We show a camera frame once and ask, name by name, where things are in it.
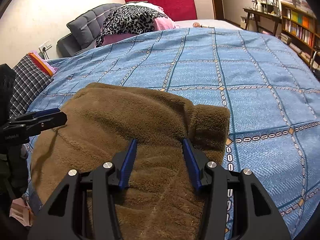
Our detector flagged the hair dryer on bed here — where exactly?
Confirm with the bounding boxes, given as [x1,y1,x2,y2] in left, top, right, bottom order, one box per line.
[193,22,210,28]

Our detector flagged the blue checked bedspread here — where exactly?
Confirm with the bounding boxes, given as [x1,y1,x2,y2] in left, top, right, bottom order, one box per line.
[29,28,319,239]

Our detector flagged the wooden bookshelf with books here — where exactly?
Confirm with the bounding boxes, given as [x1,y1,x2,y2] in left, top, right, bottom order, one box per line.
[281,0,319,70]

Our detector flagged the wall power socket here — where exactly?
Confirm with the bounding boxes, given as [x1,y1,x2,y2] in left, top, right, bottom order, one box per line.
[39,40,52,60]

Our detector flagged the wooden desk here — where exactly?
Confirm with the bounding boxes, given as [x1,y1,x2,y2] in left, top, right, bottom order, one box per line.
[244,8,282,36]

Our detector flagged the leopard print blanket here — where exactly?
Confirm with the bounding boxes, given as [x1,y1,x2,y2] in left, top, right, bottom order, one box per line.
[95,4,168,48]

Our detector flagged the plaid pillow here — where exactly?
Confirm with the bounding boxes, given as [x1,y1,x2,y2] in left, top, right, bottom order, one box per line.
[9,55,53,118]

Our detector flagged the white bed sheet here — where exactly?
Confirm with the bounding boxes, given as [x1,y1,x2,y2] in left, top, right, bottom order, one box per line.
[174,19,241,30]

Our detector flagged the pink quilt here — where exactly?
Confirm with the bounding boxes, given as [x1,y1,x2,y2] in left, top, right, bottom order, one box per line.
[100,0,181,46]

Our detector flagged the brown fleece pants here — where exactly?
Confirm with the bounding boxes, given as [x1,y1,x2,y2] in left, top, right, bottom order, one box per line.
[31,83,230,239]

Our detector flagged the orange striped cushion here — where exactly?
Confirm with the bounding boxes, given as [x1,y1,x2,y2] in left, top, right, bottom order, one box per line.
[28,51,57,77]

